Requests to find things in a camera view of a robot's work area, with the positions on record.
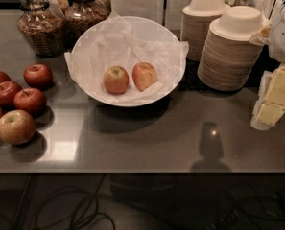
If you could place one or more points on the rear stack paper bowls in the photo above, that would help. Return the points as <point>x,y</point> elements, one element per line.
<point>195,21</point>

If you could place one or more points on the stack paper bowls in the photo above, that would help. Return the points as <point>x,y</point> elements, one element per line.
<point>227,55</point>
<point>195,21</point>

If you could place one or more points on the white bowl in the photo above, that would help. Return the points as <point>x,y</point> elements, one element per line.
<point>154,39</point>

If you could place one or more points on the left glass granola jar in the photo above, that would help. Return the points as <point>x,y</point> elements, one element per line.
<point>42,29</point>

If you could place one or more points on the red apple middle right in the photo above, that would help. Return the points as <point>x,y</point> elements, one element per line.
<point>31,100</point>

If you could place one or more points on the front stack paper bowls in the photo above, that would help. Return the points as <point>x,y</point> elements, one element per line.
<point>227,55</point>

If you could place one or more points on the glass granola jar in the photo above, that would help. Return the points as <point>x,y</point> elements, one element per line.
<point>84,14</point>
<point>42,29</point>

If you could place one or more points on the yellow-green apple front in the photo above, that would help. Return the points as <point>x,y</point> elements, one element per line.
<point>17,127</point>

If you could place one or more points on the right glass granola jar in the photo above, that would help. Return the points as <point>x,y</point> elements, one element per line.
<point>84,14</point>

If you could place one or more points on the white paper liner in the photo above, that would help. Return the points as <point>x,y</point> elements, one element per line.
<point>116,45</point>

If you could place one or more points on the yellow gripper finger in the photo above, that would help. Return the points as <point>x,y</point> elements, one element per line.
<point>261,38</point>
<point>270,106</point>

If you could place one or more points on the red apple top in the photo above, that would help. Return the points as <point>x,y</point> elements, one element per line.
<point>38,76</point>

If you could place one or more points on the yellow-red apple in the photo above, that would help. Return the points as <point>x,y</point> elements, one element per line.
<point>116,80</point>
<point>143,75</point>

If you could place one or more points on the red apple middle left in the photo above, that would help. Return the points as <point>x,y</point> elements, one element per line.
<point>8,89</point>

